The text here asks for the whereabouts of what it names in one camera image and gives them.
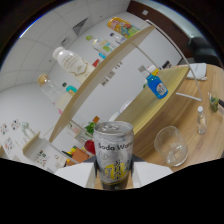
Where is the black soda water can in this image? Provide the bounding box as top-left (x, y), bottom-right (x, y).
top-left (92, 120), bottom-right (135, 191)

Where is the clear bottle with white cap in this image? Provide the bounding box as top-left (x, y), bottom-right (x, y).
top-left (196, 105), bottom-right (208, 136)

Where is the orange box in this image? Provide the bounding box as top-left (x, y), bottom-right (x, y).
top-left (71, 147), bottom-right (90, 165)

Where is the clear glass tumbler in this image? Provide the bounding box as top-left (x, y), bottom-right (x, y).
top-left (153, 125), bottom-right (190, 168)

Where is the green potted plant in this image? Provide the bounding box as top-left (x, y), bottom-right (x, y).
top-left (84, 121), bottom-right (98, 136)

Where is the glass jar with cork lid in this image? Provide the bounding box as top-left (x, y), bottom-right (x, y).
top-left (36, 73), bottom-right (73, 112)

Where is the teal glass bottle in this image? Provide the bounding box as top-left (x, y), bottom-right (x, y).
top-left (61, 81), bottom-right (79, 97)

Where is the blue liquid bottle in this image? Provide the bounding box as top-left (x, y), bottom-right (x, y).
top-left (145, 68), bottom-right (170, 100)

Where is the two-tier wooden shelf rack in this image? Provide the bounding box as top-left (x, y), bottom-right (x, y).
top-left (48, 19), bottom-right (205, 145)

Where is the large white bottle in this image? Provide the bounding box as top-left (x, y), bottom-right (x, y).
top-left (51, 46), bottom-right (96, 85)

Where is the white cloth bag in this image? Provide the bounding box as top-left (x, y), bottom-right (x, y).
top-left (185, 62), bottom-right (208, 81)

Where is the clear bottle with green cap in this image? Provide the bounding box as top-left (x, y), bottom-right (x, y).
top-left (85, 34), bottom-right (116, 57)

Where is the black office chair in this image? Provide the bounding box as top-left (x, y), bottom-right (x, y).
top-left (187, 34), bottom-right (222, 68)

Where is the yellow printed can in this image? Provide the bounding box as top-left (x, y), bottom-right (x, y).
top-left (106, 16), bottom-right (141, 39)

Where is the brown door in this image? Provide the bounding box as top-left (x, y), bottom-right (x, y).
top-left (127, 0), bottom-right (192, 58)

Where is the wooden wall shelf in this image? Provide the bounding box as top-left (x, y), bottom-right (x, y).
top-left (22, 131), bottom-right (51, 158)

